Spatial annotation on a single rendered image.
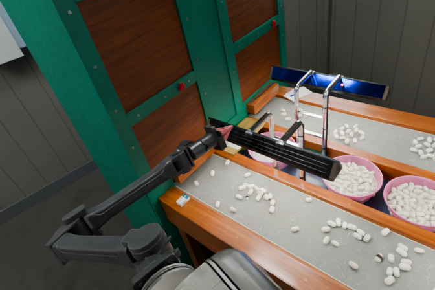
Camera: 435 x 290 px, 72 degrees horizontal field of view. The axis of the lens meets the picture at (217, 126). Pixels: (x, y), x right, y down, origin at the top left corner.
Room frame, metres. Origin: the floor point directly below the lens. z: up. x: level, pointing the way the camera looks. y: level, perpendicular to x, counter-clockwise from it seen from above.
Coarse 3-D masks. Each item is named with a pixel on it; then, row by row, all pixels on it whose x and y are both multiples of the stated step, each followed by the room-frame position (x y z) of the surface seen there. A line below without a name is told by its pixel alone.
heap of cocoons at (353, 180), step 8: (344, 168) 1.01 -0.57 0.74; (352, 168) 1.00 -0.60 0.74; (360, 168) 1.00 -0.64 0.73; (344, 176) 0.96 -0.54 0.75; (352, 176) 0.95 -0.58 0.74; (360, 176) 0.94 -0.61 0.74; (368, 176) 0.93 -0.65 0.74; (328, 184) 0.94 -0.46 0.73; (336, 184) 0.93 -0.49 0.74; (344, 184) 0.91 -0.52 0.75; (352, 184) 0.91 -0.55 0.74; (360, 184) 0.91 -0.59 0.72; (368, 184) 0.88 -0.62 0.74; (376, 184) 0.89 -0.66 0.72; (344, 192) 0.88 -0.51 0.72; (352, 192) 0.87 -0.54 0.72; (360, 192) 0.85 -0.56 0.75; (368, 192) 0.85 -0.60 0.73; (360, 200) 0.82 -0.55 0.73
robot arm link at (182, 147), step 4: (184, 140) 0.93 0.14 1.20; (188, 140) 0.92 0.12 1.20; (180, 144) 0.92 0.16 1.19; (184, 144) 0.90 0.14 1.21; (188, 144) 0.90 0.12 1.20; (176, 148) 0.91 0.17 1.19; (180, 148) 0.84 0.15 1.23; (184, 148) 0.83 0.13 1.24; (172, 152) 0.84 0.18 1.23; (176, 152) 0.82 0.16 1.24; (180, 152) 0.82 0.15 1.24; (184, 152) 0.84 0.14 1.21; (188, 152) 0.83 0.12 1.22; (172, 156) 0.82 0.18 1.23; (188, 156) 0.82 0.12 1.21; (188, 160) 0.83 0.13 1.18; (192, 160) 0.82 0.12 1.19; (192, 164) 0.82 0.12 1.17; (184, 172) 0.79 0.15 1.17
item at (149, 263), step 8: (152, 256) 0.36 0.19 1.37; (160, 256) 0.32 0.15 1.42; (168, 256) 0.31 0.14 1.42; (176, 256) 0.32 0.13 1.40; (144, 264) 0.34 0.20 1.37; (152, 264) 0.31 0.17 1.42; (160, 264) 0.30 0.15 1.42; (168, 264) 0.31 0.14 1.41; (144, 272) 0.30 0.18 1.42; (152, 272) 0.29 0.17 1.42; (136, 280) 0.28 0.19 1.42; (144, 280) 0.28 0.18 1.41; (136, 288) 0.27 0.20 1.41
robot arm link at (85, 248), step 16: (64, 224) 0.62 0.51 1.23; (80, 224) 0.61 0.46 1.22; (64, 240) 0.54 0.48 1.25; (80, 240) 0.52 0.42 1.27; (96, 240) 0.49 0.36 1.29; (112, 240) 0.47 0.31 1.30; (128, 240) 0.41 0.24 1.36; (144, 240) 0.39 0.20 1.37; (160, 240) 0.39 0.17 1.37; (64, 256) 0.51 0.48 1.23; (80, 256) 0.48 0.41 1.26; (96, 256) 0.45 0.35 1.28; (112, 256) 0.42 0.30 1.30; (128, 256) 0.40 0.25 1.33; (144, 256) 0.37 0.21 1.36
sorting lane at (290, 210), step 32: (224, 160) 1.28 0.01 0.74; (192, 192) 1.09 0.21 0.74; (224, 192) 1.04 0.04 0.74; (256, 192) 0.99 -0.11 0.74; (288, 192) 0.95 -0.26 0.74; (256, 224) 0.82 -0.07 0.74; (288, 224) 0.78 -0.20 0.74; (320, 224) 0.74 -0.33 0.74; (352, 224) 0.71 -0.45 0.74; (320, 256) 0.61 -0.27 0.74; (352, 256) 0.58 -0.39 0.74; (384, 256) 0.55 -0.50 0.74; (416, 256) 0.53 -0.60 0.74; (352, 288) 0.47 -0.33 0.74; (384, 288) 0.45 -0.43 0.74; (416, 288) 0.43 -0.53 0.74
